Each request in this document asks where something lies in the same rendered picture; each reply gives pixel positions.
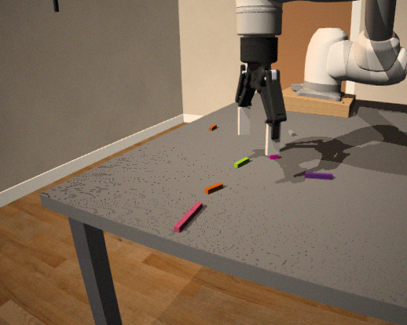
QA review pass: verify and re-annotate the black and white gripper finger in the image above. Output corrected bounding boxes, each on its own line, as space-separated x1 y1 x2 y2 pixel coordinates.
235 64 256 135
251 70 287 156

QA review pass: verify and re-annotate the pink rod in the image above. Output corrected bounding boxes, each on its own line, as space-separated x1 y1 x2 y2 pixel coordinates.
174 202 203 233

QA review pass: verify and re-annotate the purple rod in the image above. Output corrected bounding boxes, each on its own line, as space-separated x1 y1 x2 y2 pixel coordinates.
305 172 333 180

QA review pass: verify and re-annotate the lime green rod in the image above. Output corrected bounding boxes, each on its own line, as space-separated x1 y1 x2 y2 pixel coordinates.
234 157 249 168

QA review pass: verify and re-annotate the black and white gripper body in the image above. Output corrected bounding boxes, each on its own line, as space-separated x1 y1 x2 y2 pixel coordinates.
240 37 278 86

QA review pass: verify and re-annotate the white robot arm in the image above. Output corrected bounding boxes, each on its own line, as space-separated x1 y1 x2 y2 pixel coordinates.
236 0 407 101

